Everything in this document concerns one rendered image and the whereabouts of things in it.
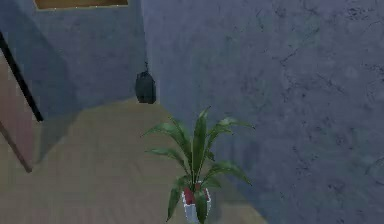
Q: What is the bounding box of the green house plant white pot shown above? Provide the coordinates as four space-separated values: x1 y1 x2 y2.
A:
141 106 256 224

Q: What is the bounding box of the brown room door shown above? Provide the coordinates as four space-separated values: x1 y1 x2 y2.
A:
0 31 45 174

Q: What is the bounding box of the brown framed wall picture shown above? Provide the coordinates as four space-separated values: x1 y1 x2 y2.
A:
33 0 130 11

